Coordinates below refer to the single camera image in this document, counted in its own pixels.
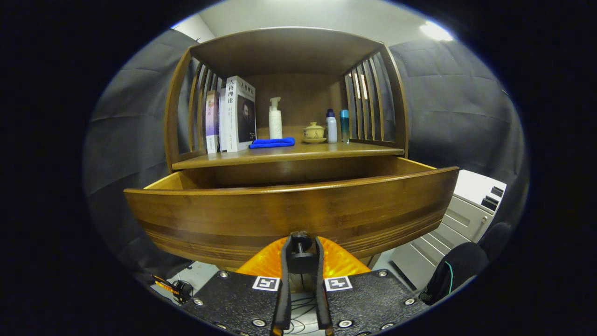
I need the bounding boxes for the grey metal filing cabinet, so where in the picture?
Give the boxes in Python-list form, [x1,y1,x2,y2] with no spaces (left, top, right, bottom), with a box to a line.
[373,169,507,292]

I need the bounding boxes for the small ceiling light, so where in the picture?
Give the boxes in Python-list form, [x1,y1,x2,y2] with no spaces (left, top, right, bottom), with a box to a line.
[419,21,454,42]

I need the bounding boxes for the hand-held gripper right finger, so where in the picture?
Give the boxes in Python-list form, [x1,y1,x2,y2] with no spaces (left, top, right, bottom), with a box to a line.
[313,236,432,336]

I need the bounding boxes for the brown wooden drawer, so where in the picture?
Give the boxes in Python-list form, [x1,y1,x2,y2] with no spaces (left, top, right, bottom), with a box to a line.
[124,156,460,276]

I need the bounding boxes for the wooden countertop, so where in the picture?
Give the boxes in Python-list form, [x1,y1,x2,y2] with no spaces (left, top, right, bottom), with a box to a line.
[172,125,405,171]

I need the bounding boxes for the white pump bottle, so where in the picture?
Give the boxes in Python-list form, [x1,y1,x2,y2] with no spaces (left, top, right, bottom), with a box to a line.
[269,97,283,140]

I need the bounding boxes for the thin white book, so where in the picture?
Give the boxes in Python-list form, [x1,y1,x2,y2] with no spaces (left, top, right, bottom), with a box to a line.
[218,88,227,152]

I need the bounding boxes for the white bottle dark blue cap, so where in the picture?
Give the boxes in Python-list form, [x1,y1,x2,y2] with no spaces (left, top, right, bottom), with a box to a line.
[326,109,338,144]

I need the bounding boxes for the blue folded cloth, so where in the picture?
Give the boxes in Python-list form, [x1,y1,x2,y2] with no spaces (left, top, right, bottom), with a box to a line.
[249,137,296,149]

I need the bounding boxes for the thick white portrait book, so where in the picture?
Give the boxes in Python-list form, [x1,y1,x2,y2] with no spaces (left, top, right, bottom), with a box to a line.
[219,76,257,153]

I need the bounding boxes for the orange black device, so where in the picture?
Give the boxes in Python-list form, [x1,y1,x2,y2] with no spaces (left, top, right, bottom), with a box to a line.
[152,274,194,304]

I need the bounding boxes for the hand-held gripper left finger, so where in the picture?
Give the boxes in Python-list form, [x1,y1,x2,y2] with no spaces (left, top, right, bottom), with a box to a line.
[180,236,293,336]

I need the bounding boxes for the purple book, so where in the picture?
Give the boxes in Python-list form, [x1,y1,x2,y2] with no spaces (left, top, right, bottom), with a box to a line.
[205,90,220,154]

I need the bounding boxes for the brown wooden cabinet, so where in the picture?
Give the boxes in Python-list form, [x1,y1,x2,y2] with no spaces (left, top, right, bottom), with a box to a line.
[163,27,410,187]

